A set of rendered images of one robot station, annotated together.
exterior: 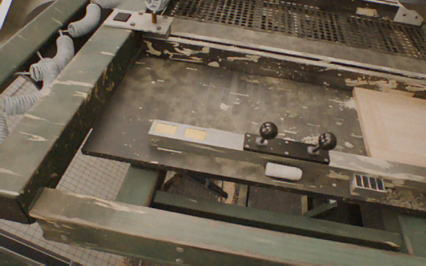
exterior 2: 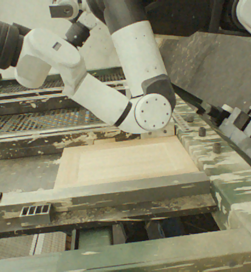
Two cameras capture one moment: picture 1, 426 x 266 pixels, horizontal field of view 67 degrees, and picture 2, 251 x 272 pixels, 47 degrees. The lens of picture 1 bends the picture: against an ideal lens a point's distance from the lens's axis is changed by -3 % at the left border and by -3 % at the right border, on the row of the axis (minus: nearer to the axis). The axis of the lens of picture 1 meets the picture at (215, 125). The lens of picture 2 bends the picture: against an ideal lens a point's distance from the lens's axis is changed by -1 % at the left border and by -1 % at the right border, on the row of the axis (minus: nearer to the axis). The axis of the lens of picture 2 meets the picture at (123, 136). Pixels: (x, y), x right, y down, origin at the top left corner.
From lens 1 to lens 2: 57 cm
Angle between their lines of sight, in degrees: 23
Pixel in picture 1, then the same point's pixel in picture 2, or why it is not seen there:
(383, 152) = (66, 185)
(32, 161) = not seen: outside the picture
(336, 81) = (47, 147)
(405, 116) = (103, 156)
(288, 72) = (5, 152)
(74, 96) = not seen: outside the picture
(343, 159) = (14, 198)
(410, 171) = (78, 190)
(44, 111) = not seen: outside the picture
